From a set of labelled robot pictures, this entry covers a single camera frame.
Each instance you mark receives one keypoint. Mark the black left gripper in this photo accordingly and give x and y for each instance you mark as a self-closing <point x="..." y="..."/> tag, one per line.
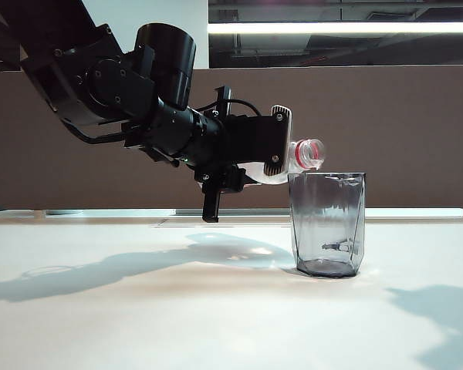
<point x="235" y="138"/>

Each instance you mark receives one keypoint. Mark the white partition bracket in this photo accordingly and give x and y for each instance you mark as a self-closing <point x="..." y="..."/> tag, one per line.
<point x="40" y="214"/>

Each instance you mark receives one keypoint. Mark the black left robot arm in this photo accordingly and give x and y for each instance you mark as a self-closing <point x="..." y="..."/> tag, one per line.
<point x="112" y="81"/>

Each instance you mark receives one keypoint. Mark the grey faceted glass cup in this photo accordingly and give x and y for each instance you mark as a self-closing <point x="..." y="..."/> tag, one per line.
<point x="324" y="216"/>

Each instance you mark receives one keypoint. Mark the white ceiling light strip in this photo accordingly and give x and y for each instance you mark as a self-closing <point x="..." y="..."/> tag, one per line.
<point x="332" y="28"/>

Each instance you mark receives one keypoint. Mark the brown desk partition panel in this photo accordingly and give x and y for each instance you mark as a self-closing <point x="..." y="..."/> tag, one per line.
<point x="370" y="115"/>

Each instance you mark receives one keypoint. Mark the clear red-label water bottle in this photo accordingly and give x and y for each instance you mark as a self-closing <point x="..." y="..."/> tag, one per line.
<point x="308" y="152"/>

